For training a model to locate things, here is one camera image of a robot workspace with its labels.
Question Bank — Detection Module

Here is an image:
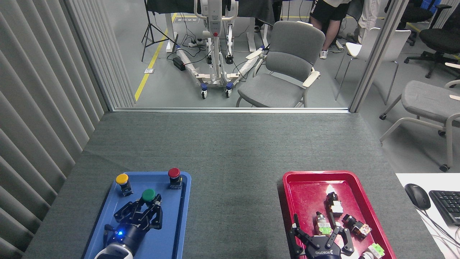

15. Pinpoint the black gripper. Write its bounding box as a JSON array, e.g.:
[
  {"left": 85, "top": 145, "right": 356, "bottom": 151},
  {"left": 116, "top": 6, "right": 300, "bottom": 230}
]
[
  {"left": 107, "top": 200, "right": 163, "bottom": 255},
  {"left": 287, "top": 213, "right": 355, "bottom": 259}
]

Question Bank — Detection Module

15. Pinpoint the green push button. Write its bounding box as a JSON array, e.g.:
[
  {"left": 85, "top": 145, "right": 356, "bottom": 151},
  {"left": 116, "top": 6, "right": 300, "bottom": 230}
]
[{"left": 141, "top": 188, "right": 156, "bottom": 206}]

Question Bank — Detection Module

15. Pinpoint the yellow push button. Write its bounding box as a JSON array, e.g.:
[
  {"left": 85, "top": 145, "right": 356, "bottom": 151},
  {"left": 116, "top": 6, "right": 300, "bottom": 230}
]
[{"left": 116, "top": 174, "right": 134, "bottom": 197}]

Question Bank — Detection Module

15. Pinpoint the red push button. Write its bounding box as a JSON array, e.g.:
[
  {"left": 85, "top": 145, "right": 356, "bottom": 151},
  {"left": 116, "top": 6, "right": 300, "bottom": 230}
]
[{"left": 168, "top": 168, "right": 183, "bottom": 190}]

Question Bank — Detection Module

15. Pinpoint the blue plastic tray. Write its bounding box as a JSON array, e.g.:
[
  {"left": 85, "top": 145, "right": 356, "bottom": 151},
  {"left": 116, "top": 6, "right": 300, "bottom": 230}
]
[{"left": 83, "top": 171, "right": 192, "bottom": 259}]

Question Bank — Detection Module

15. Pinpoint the red plastic tray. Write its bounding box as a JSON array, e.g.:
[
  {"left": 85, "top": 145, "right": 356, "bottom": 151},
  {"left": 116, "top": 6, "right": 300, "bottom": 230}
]
[{"left": 282, "top": 171, "right": 397, "bottom": 259}]

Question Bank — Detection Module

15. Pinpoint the black computer mouse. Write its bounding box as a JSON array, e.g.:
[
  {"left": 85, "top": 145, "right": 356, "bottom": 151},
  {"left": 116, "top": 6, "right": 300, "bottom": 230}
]
[{"left": 405, "top": 183, "right": 431, "bottom": 210}]

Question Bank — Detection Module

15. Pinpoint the white desk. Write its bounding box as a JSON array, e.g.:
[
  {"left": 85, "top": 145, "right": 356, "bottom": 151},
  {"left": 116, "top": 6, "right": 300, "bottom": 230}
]
[{"left": 395, "top": 173, "right": 460, "bottom": 259}]

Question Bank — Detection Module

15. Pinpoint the black keyboard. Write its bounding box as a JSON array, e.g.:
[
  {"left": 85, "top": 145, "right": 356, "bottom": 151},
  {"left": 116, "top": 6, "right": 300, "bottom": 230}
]
[{"left": 429, "top": 190, "right": 460, "bottom": 226}]

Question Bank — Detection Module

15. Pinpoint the grey ribbed partition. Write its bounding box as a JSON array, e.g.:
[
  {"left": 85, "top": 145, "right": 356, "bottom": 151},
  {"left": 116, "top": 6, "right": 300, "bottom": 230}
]
[{"left": 0, "top": 0, "right": 136, "bottom": 259}]

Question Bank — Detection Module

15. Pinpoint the grey armchair with cream armrests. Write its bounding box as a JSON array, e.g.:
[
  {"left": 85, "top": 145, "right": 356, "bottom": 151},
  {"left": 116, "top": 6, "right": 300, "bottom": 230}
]
[{"left": 236, "top": 21, "right": 326, "bottom": 108}]

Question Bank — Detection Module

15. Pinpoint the black tripod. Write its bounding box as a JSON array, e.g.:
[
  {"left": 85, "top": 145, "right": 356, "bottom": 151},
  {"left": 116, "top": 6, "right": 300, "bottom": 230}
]
[{"left": 141, "top": 0, "right": 178, "bottom": 62}]

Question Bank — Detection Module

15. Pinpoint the white wheeled lift stand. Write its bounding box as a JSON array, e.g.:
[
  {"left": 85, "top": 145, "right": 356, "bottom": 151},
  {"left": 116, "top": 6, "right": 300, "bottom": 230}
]
[{"left": 175, "top": 0, "right": 266, "bottom": 99}]

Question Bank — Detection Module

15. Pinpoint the white plastic chair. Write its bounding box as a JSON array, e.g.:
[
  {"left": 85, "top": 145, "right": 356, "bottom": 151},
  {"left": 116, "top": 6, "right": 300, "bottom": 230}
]
[{"left": 335, "top": 27, "right": 411, "bottom": 105}]

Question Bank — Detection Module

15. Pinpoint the person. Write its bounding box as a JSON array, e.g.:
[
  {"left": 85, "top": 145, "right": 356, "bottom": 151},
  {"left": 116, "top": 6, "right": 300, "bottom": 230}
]
[
  {"left": 309, "top": 0, "right": 353, "bottom": 59},
  {"left": 347, "top": 0, "right": 382, "bottom": 44}
]

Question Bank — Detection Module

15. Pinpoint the black office chair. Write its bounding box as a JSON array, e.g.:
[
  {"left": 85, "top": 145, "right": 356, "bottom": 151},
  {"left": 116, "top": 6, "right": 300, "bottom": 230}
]
[
  {"left": 384, "top": 0, "right": 434, "bottom": 46},
  {"left": 404, "top": 4, "right": 460, "bottom": 79}
]

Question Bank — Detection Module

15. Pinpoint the silver switch with green base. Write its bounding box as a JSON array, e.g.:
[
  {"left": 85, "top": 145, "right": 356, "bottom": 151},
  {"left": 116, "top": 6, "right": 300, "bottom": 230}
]
[{"left": 315, "top": 212, "right": 333, "bottom": 236}]

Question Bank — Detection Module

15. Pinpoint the black switch with white block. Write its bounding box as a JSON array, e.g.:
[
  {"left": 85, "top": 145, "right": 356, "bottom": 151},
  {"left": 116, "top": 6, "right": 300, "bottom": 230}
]
[{"left": 325, "top": 192, "right": 344, "bottom": 217}]

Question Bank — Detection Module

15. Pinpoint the black switch with orange block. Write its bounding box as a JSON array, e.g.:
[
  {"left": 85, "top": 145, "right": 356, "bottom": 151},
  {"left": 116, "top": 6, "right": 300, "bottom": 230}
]
[{"left": 342, "top": 214, "right": 372, "bottom": 240}]

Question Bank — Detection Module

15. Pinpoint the white switch with green block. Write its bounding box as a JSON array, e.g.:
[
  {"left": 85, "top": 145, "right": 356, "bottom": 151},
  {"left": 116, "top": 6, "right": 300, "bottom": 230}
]
[{"left": 359, "top": 243, "right": 386, "bottom": 259}]

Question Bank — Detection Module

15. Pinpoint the grey chair with pale frame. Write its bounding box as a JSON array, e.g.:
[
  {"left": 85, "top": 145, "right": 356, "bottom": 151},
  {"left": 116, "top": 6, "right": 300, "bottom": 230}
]
[{"left": 379, "top": 63, "right": 460, "bottom": 172}]

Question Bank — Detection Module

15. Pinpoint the silver frame post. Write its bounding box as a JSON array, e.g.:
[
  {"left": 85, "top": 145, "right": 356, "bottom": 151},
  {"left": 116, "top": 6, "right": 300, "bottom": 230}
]
[{"left": 349, "top": 0, "right": 410, "bottom": 113}]

